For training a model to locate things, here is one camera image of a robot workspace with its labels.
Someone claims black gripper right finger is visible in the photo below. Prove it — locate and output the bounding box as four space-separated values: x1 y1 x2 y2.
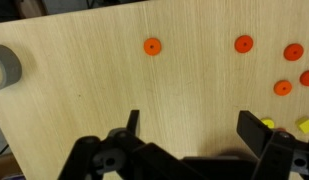
236 110 309 180

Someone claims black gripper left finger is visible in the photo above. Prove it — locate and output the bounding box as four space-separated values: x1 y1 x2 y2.
57 109 202 180

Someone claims open cardboard box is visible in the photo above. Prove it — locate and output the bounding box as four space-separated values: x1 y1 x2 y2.
0 152 24 178

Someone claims yellow wooden disc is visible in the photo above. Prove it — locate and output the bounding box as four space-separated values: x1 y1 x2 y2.
260 117 276 130

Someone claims yellow wooden cube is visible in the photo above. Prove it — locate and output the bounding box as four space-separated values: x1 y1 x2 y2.
295 116 309 135

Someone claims grey duct tape roll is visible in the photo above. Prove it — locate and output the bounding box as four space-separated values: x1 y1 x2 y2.
0 43 23 93

